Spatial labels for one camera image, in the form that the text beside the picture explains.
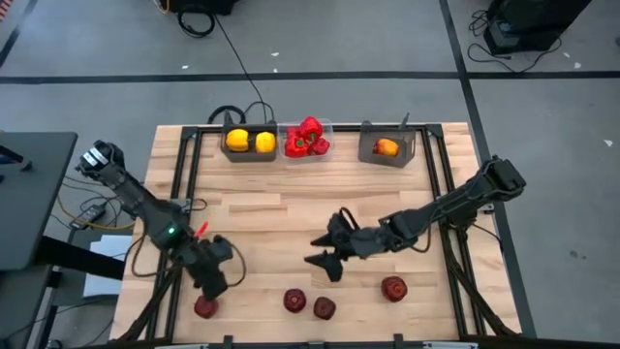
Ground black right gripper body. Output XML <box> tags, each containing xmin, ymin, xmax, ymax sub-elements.
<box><xmin>327</xmin><ymin>211</ymin><xmax>388</xmax><ymax>263</ymax></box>

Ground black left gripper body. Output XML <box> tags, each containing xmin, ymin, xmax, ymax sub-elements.
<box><xmin>181</xmin><ymin>235</ymin><xmax>234</xmax><ymax>301</ymax></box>

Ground dark red pepper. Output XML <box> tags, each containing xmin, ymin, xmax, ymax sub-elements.
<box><xmin>380</xmin><ymin>275</ymin><xmax>409</xmax><ymax>303</ymax></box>

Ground red and yellow apple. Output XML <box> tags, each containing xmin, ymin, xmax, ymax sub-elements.
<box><xmin>372</xmin><ymin>138</ymin><xmax>401</xmax><ymax>158</ymax></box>

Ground yellow bell pepper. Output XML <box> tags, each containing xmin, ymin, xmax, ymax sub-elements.
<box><xmin>254</xmin><ymin>131</ymin><xmax>277</xmax><ymax>154</ymax></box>
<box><xmin>225</xmin><ymin>128</ymin><xmax>251</xmax><ymax>153</ymax></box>

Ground dark grey plastic basket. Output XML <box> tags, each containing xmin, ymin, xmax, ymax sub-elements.
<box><xmin>357</xmin><ymin>112</ymin><xmax>418</xmax><ymax>170</ymax></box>
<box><xmin>220</xmin><ymin>110</ymin><xmax>278</xmax><ymax>165</ymax></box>

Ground white sheet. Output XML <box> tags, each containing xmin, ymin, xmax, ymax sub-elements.
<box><xmin>82</xmin><ymin>235</ymin><xmax>133</xmax><ymax>298</ymax></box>

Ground clear plastic basket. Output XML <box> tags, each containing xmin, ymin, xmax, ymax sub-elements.
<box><xmin>278</xmin><ymin>117</ymin><xmax>335</xmax><ymax>164</ymax></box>

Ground black desk base bar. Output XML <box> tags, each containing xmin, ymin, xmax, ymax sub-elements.
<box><xmin>33</xmin><ymin>236</ymin><xmax>126</xmax><ymax>281</ymax></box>

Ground black power adapter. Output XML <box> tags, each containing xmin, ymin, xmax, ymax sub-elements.
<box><xmin>69</xmin><ymin>203</ymin><xmax>108</xmax><ymax>231</ymax></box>

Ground dark grey desk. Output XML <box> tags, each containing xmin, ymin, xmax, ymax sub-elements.
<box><xmin>0</xmin><ymin>130</ymin><xmax>78</xmax><ymax>272</ymax></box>

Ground black floor case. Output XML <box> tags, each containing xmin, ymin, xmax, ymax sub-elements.
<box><xmin>167</xmin><ymin>0</ymin><xmax>241</xmax><ymax>16</ymax></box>

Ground black equipment box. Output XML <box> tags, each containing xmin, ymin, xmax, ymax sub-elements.
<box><xmin>483</xmin><ymin>0</ymin><xmax>593</xmax><ymax>55</ymax></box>

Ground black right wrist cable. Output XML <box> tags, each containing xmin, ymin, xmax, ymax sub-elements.
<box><xmin>337</xmin><ymin>206</ymin><xmax>360</xmax><ymax>232</ymax></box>

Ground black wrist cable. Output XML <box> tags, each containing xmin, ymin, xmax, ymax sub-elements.
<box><xmin>337</xmin><ymin>206</ymin><xmax>360</xmax><ymax>232</ymax></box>
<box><xmin>225</xmin><ymin>241</ymin><xmax>247</xmax><ymax>288</ymax></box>

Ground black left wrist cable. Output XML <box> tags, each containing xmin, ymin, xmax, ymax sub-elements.
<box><xmin>225</xmin><ymin>241</ymin><xmax>247</xmax><ymax>288</ymax></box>

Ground black braided cable harness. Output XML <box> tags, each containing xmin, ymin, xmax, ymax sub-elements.
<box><xmin>443</xmin><ymin>225</ymin><xmax>519</xmax><ymax>338</ymax></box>
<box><xmin>118</xmin><ymin>261</ymin><xmax>190</xmax><ymax>343</ymax></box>

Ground yellow cable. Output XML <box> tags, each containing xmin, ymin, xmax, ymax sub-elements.
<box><xmin>56</xmin><ymin>193</ymin><xmax>138</xmax><ymax>232</ymax></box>

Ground black aluminium table frame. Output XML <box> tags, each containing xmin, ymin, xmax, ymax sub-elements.
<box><xmin>115</xmin><ymin>123</ymin><xmax>522</xmax><ymax>349</ymax></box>

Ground thick black cable loop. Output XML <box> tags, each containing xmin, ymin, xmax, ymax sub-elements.
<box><xmin>206</xmin><ymin>105</ymin><xmax>247</xmax><ymax>126</ymax></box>

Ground long thin black floor cable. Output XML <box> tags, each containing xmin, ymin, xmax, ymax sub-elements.
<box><xmin>212</xmin><ymin>14</ymin><xmax>277</xmax><ymax>125</ymax></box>

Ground coiled black cable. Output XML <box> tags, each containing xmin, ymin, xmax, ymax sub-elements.
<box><xmin>176</xmin><ymin>10</ymin><xmax>217</xmax><ymax>39</ymax></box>

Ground tangled black floor cables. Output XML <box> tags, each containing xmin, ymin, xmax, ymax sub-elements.
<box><xmin>467</xmin><ymin>9</ymin><xmax>563</xmax><ymax>74</ymax></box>

